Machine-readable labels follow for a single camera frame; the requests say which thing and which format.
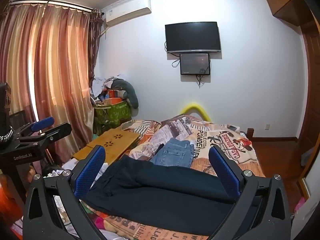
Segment striped orange curtain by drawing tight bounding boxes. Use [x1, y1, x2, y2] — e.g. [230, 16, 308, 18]
[0, 4, 103, 165]

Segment green storage bag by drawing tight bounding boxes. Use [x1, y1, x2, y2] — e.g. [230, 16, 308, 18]
[94, 100, 132, 133]

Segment orange cloth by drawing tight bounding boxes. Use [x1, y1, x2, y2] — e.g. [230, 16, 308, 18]
[0, 175, 23, 230]

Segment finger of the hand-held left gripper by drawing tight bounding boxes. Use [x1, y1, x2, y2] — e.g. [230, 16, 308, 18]
[15, 117, 55, 140]
[19, 122, 72, 146]

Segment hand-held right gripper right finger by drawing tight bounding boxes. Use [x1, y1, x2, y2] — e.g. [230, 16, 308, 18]
[207, 145, 292, 240]

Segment black wall television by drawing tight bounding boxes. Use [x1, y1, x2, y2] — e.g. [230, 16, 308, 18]
[165, 21, 222, 54]

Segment dark navy pants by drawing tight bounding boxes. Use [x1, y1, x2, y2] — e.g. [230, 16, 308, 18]
[80, 155, 242, 237]

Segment curtain rail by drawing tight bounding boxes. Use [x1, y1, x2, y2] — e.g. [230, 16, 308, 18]
[10, 0, 102, 14]

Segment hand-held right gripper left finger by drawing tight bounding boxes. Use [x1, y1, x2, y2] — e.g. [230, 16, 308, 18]
[23, 145, 110, 240]

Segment black hanging cable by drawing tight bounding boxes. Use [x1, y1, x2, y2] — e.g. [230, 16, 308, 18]
[196, 66, 212, 88]

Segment wooden door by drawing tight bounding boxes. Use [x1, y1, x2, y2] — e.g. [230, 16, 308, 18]
[296, 20, 320, 180]

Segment small black wall monitor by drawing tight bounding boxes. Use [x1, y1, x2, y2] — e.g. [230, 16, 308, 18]
[179, 52, 210, 75]

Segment blue jeans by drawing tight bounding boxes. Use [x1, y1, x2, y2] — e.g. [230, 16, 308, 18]
[149, 138, 195, 168]

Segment pile of clothes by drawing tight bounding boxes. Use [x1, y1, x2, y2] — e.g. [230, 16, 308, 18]
[90, 74, 120, 98]

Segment orange box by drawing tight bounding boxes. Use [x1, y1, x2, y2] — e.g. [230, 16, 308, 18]
[104, 90, 128, 105]

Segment pink object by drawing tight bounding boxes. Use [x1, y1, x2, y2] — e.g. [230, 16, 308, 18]
[294, 197, 307, 213]

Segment grey plush toy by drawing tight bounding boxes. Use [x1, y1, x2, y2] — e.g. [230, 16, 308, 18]
[111, 79, 139, 109]

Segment yellow foam tube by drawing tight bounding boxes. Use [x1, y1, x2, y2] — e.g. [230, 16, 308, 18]
[180, 102, 210, 122]

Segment white air conditioner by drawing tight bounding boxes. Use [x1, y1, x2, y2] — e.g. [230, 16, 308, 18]
[101, 0, 152, 27]

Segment bamboo lap table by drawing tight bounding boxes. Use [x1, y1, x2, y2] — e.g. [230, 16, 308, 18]
[72, 129, 140, 167]

